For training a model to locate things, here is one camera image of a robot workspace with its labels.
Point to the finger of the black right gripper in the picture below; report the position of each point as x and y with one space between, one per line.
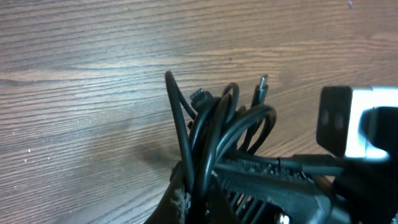
267 193

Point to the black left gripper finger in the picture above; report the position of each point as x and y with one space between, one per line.
176 205

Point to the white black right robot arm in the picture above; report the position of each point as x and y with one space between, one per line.
361 191

